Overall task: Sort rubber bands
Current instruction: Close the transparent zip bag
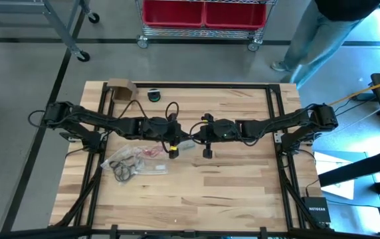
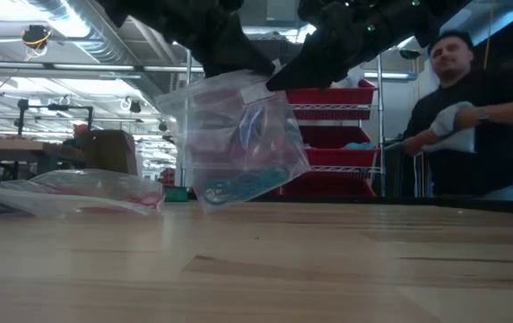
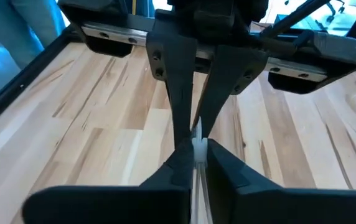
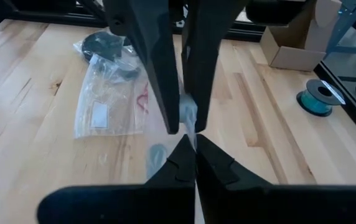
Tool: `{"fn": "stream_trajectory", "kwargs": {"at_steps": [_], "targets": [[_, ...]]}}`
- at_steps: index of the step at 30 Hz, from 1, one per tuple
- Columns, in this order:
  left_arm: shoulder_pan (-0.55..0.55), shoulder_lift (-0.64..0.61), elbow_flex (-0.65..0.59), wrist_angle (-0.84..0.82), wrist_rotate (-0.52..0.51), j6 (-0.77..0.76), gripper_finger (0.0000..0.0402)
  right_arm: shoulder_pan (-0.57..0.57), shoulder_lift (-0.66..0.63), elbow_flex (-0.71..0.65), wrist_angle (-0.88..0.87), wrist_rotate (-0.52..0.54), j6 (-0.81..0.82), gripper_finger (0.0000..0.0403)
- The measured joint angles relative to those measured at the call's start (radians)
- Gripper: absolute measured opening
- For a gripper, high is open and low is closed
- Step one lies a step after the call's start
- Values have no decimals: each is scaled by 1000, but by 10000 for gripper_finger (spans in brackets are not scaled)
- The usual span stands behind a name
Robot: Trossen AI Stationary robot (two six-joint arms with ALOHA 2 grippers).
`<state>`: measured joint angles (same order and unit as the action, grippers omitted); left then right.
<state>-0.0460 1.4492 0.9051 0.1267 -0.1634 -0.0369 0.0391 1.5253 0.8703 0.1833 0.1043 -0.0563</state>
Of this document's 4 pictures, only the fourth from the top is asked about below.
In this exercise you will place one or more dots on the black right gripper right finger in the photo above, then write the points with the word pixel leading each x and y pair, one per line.
pixel 259 205

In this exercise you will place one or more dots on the blue rubber band tangle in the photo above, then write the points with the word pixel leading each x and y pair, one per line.
pixel 157 158

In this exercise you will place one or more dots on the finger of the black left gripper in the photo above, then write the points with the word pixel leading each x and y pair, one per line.
pixel 153 31
pixel 203 46

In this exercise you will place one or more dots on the red rubber band tangle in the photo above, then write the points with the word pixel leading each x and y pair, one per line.
pixel 143 99

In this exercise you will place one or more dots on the black round puck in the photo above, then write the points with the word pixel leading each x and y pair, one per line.
pixel 318 99

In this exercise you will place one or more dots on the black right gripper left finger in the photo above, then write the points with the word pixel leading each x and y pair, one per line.
pixel 134 205

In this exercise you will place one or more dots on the grey metal wheeled cart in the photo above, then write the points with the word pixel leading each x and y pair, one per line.
pixel 343 28

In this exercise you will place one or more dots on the small open cardboard box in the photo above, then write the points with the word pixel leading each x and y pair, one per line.
pixel 293 46

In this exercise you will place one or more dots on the black wide rubber band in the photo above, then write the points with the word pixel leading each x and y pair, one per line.
pixel 100 43
pixel 129 73

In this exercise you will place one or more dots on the clear plastic bag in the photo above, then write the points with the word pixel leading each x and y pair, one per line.
pixel 109 93
pixel 189 112

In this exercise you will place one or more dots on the clear zip slider bag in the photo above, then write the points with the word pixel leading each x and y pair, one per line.
pixel 112 59

